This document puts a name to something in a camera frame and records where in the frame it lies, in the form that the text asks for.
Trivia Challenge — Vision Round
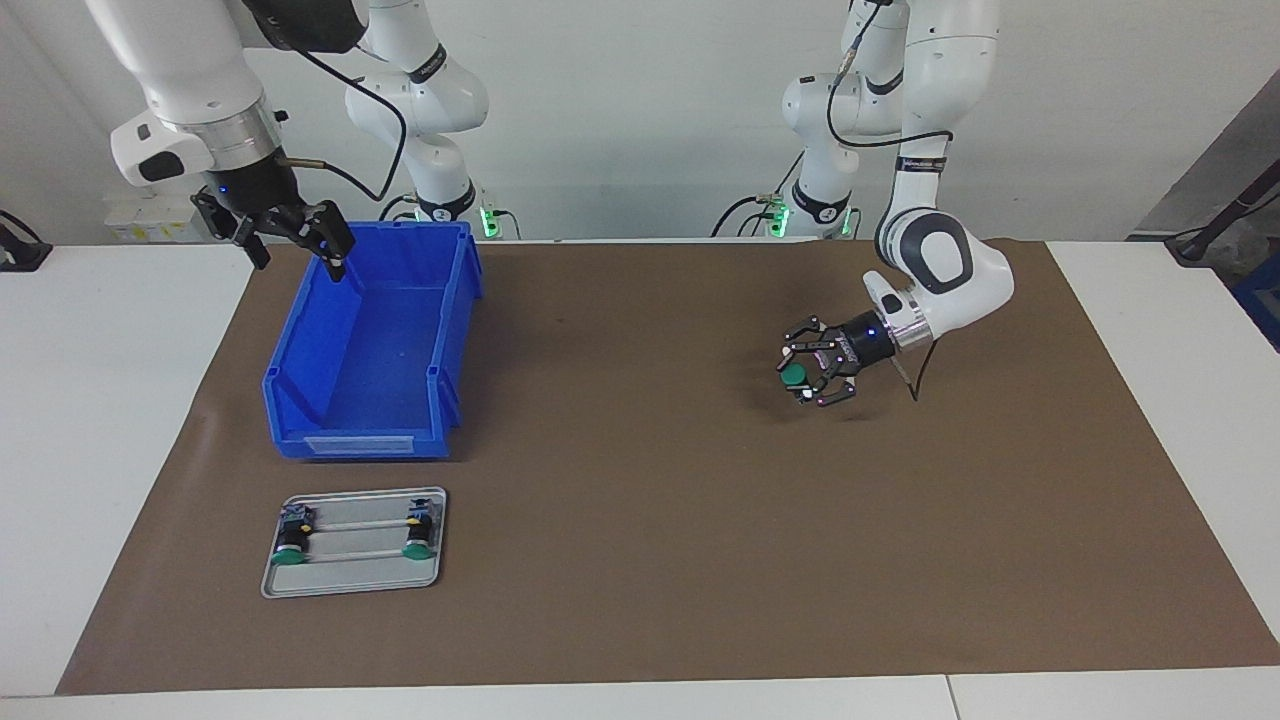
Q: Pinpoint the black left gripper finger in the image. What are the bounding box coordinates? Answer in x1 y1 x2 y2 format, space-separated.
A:
800 362 863 408
782 315 851 357

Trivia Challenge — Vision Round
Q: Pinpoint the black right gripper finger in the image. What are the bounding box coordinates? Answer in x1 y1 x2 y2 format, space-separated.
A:
285 200 357 283
190 192 271 271

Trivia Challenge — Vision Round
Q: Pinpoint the blue plastic bin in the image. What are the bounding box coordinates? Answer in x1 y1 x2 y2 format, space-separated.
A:
262 220 485 461

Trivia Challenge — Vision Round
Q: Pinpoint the black clamp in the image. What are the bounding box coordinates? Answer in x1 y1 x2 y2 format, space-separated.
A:
0 210 53 273

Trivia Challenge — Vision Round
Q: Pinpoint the brown table mat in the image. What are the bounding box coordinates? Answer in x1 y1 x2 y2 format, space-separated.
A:
55 238 1280 698

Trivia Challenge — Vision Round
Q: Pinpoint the silver metal tray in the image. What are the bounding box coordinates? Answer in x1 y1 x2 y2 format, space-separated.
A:
261 487 448 600

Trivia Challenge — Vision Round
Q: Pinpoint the black stand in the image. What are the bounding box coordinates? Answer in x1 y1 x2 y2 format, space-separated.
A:
1165 165 1280 266

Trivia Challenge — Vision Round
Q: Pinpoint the grey partition panel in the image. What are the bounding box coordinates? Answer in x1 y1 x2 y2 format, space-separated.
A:
1130 70 1280 241

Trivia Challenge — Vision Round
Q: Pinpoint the blue crate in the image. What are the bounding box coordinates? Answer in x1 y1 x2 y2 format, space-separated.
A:
1232 255 1280 353

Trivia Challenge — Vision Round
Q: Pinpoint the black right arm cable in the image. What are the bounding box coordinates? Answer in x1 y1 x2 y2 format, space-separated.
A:
278 40 409 201

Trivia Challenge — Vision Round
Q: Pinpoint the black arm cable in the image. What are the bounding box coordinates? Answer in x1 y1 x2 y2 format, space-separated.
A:
826 0 956 403
278 40 409 201

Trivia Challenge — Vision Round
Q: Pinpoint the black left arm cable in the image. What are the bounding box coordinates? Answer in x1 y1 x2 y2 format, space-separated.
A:
826 0 956 403

